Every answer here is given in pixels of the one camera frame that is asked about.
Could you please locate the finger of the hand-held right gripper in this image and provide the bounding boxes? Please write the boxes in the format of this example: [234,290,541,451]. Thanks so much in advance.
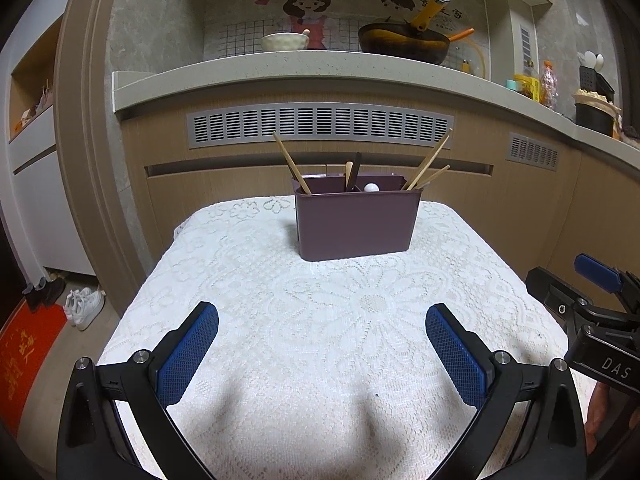
[574,254,640,311]
[525,266,640,347]

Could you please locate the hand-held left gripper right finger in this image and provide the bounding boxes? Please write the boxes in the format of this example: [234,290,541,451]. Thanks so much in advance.
[425,302,587,480]

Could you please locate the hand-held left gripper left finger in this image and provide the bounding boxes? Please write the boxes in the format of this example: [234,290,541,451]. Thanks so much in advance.
[56,301,220,480]

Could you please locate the wooden chopstick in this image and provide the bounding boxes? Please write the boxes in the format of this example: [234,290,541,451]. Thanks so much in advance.
[272,132,312,195]
[414,164,451,191]
[405,129,453,192]

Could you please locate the purple plastic utensil holder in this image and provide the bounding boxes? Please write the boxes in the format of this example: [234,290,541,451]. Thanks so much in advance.
[292,174,425,262]

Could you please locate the person's right hand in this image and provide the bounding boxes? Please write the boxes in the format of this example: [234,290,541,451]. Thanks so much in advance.
[585,385,609,441]

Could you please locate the white sneakers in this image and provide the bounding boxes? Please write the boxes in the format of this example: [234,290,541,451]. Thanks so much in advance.
[64,287,106,331]

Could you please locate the short grey vent grille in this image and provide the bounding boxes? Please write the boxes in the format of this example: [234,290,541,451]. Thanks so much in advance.
[509,131,561,170]

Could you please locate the white lace tablecloth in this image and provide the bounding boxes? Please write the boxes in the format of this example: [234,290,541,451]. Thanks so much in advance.
[95,195,598,480]

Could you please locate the black pot cream contents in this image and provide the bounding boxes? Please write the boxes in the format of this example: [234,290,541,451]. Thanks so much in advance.
[572,89,621,137]

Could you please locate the black shoes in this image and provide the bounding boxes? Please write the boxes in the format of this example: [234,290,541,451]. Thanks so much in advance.
[25,277,66,313]

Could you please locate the red door mat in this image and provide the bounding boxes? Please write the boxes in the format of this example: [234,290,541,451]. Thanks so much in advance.
[0,302,68,441]

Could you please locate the black utensil rack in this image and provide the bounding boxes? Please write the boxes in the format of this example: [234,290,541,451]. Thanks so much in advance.
[578,65,616,101]

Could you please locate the clear bottle orange cap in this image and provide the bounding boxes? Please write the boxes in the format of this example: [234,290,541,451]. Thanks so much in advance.
[540,61,558,109]

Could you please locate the yellow container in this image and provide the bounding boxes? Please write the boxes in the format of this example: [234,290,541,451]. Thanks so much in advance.
[515,74,542,103]

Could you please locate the white storage cabinet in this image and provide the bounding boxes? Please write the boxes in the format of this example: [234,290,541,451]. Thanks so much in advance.
[0,10,96,281]

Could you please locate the glass pot lid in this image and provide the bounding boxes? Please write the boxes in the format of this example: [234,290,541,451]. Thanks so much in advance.
[450,40,488,80]

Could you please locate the long grey vent grille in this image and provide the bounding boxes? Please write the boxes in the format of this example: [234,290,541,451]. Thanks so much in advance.
[187,105,456,150]

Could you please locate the pale stone kitchen countertop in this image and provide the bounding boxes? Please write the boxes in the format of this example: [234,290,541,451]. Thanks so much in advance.
[111,50,640,148]

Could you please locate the white bowl with pestle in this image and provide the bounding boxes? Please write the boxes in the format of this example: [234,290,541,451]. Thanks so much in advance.
[261,30,311,52]

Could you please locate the black wok yellow handle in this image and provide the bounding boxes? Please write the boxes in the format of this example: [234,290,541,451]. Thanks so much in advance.
[357,0,451,66]

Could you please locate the cartoon woman wall sticker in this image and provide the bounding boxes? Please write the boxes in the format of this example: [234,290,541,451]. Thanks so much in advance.
[282,0,333,51]

